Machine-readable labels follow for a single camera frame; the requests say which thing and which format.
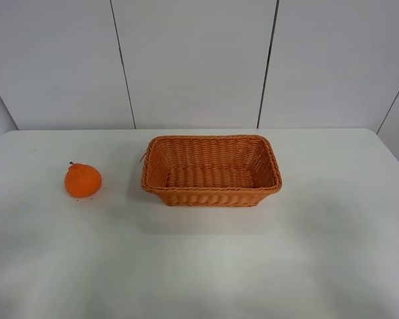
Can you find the orange wicker basket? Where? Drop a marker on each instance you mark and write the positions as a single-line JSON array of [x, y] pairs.
[[211, 171]]

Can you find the orange fruit with stem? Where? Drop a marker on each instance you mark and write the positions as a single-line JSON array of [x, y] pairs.
[[82, 180]]

